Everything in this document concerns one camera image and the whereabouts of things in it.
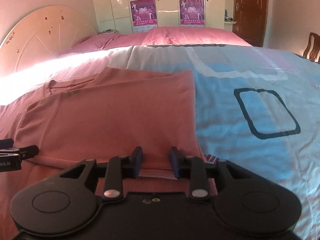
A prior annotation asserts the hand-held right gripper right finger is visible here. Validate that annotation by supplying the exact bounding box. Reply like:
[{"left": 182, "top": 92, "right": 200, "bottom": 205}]
[{"left": 170, "top": 146, "right": 253, "bottom": 203}]

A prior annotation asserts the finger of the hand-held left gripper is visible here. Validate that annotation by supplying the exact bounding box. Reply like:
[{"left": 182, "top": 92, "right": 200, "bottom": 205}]
[
  {"left": 15, "top": 145, "right": 39, "bottom": 160},
  {"left": 0, "top": 138, "right": 14, "bottom": 150}
]

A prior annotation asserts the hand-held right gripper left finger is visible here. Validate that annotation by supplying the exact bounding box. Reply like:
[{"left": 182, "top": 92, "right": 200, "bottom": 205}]
[{"left": 60, "top": 146, "right": 143, "bottom": 202}]

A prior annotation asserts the pink ribbed shirt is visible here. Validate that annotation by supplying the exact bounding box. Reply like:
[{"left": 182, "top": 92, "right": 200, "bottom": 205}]
[{"left": 0, "top": 67, "right": 218, "bottom": 240}]

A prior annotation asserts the light blue patterned quilt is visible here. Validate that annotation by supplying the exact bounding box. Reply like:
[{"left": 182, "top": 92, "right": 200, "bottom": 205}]
[{"left": 0, "top": 44, "right": 320, "bottom": 240}]

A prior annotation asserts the cream round headboard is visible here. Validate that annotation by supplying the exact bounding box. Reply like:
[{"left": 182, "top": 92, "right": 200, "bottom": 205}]
[{"left": 0, "top": 5, "right": 98, "bottom": 74}]

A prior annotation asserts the pink pillow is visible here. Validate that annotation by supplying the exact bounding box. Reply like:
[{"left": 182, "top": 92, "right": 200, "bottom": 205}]
[{"left": 71, "top": 31, "right": 122, "bottom": 53}]

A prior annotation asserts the pink bedspread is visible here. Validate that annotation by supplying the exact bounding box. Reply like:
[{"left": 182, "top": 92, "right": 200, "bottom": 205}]
[{"left": 59, "top": 26, "right": 253, "bottom": 55}]

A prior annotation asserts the cream corner shelf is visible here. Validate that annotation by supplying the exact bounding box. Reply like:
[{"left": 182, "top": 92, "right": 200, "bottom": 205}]
[{"left": 224, "top": 0, "right": 238, "bottom": 30}]

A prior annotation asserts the cream glossy wardrobe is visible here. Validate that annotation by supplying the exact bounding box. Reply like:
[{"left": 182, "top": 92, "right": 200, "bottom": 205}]
[{"left": 90, "top": 0, "right": 225, "bottom": 34}]

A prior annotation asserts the brown wooden door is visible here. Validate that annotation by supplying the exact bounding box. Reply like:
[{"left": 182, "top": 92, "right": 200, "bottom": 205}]
[{"left": 234, "top": 0, "right": 270, "bottom": 47}]

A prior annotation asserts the wooden chair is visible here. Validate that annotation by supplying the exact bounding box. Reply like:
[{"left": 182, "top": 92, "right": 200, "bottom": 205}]
[{"left": 302, "top": 32, "right": 320, "bottom": 63}]

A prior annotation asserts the purple wall calendar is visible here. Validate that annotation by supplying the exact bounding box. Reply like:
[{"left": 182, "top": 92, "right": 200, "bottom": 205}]
[
  {"left": 127, "top": 0, "right": 158, "bottom": 33},
  {"left": 178, "top": 0, "right": 206, "bottom": 27}
]

